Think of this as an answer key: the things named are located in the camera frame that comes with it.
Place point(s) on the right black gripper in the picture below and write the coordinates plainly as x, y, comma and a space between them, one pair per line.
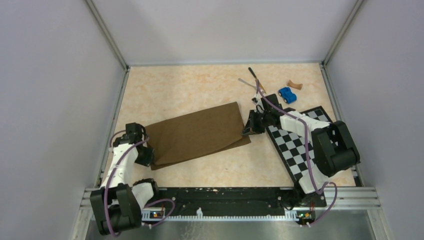
249, 129

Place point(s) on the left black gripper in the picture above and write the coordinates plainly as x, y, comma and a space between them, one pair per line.
149, 157

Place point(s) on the brown cloth napkin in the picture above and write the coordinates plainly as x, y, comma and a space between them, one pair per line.
196, 135

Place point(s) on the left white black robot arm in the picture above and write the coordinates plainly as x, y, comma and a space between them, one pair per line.
117, 204

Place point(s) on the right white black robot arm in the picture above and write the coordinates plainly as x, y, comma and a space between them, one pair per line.
334, 148

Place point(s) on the blue toy car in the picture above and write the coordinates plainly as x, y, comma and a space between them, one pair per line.
287, 95

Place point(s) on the black white checkerboard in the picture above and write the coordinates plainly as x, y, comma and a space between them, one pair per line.
291, 149

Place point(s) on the small brown wooden piece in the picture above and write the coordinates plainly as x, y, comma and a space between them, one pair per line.
297, 86

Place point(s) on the black-handled knife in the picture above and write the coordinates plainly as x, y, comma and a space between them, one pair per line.
257, 80

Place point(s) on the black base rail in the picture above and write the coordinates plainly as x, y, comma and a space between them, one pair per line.
236, 201

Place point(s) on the aluminium frame rail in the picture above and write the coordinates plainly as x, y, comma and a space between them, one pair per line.
353, 198

